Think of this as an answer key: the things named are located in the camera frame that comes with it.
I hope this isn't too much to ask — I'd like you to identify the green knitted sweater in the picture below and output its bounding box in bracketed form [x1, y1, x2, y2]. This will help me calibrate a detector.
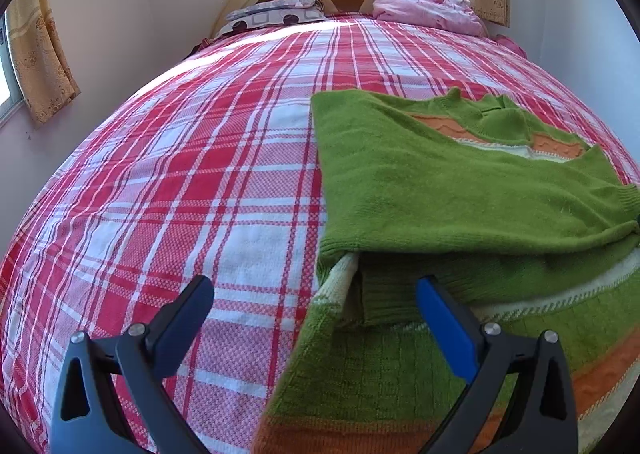
[253, 90, 639, 453]

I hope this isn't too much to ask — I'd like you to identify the red white plaid bedsheet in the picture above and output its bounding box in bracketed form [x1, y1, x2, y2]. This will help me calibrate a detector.
[1, 16, 639, 453]

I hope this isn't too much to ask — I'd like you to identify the yellow side window curtain near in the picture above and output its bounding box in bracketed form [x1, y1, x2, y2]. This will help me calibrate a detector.
[6, 0, 80, 125]

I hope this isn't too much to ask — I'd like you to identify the pink cloth beside bed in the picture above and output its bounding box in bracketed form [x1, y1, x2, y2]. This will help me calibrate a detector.
[495, 34, 527, 59]

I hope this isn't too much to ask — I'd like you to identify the pink pillow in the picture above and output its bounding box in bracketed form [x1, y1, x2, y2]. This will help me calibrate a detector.
[372, 0, 487, 36]

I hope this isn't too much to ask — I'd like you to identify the grey patterned pillow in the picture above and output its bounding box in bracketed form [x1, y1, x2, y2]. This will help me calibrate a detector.
[214, 0, 326, 40]

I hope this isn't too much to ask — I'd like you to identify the side wall window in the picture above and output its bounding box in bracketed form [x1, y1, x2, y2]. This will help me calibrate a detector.
[0, 14, 24, 125]

